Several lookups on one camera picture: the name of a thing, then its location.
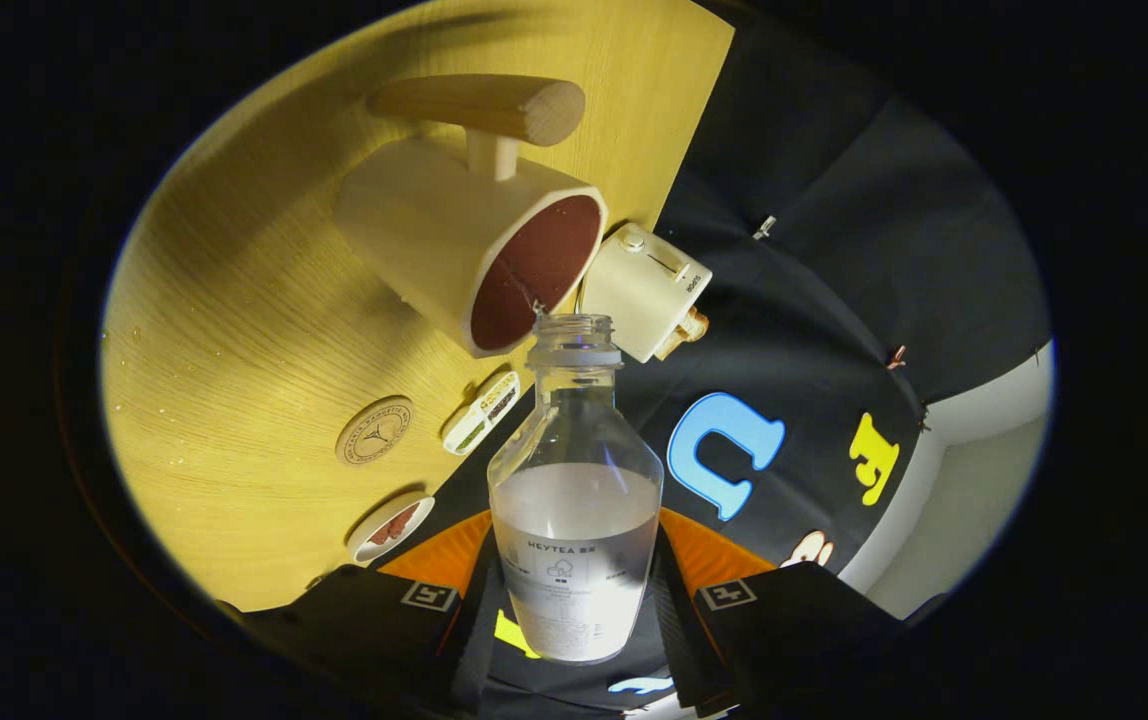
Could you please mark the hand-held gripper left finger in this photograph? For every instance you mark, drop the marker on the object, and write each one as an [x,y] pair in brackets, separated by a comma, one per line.
[469,640]

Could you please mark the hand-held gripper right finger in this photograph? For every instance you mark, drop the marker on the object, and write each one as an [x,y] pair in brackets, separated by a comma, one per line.
[679,640]

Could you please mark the clear juice bottle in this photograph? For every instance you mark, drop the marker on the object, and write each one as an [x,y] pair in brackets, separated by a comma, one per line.
[574,560]

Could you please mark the round wooden coaster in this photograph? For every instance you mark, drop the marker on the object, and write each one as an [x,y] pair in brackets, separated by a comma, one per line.
[374,431]

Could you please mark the reddish meat patty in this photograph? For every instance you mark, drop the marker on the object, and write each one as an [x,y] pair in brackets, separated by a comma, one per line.
[380,534]
[406,516]

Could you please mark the white round plate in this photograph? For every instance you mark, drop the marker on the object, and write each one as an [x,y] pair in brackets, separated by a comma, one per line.
[359,550]

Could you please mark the toast slice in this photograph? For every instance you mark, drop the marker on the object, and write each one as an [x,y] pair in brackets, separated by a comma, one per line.
[669,347]
[696,322]

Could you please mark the cream toaster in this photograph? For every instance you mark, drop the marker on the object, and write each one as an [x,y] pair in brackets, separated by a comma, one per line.
[644,290]

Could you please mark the orange clip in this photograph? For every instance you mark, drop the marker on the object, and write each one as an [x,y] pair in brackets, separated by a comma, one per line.
[896,357]

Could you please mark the wooden table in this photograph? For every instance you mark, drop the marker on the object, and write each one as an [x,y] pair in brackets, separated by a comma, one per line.
[234,350]

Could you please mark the silver metal clip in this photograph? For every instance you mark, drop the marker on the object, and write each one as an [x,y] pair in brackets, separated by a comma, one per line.
[764,227]

